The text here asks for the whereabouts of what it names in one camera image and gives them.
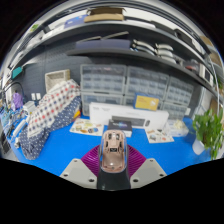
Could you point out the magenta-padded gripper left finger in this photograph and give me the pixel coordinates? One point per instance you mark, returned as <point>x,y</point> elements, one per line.
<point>78,171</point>

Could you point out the long white cardboard box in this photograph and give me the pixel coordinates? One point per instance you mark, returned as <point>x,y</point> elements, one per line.
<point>100,113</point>

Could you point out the white wicker basket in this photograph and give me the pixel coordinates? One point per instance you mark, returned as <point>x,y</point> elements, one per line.
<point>55,80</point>

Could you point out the small black box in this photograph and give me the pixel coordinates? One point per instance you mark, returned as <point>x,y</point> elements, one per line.
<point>120,126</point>

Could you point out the wall shelf unit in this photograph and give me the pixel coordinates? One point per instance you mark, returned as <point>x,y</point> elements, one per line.
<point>110,45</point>

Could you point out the navy white dotted cloth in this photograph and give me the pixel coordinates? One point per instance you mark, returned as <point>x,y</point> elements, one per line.
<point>36,143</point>

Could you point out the clear plastic container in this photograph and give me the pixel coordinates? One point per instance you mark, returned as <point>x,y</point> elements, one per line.
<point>176,128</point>

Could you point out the printed sticker sheet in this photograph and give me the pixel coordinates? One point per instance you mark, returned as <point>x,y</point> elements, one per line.
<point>159,136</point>
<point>86,127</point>

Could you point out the green potted plant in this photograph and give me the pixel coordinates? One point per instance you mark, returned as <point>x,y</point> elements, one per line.
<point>210,130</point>

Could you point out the yellow flat box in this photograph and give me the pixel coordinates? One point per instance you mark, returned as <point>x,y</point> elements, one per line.
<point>146,102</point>

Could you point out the purple plastic bag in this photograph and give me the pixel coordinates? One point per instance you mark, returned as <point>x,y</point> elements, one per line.
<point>17,100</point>

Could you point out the red blue checked cloth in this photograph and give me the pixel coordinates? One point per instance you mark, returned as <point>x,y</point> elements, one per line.
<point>53,106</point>

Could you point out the pink computer mouse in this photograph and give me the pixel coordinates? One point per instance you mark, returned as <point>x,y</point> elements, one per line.
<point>113,150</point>

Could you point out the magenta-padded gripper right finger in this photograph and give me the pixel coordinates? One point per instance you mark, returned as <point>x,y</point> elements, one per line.
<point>148,171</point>

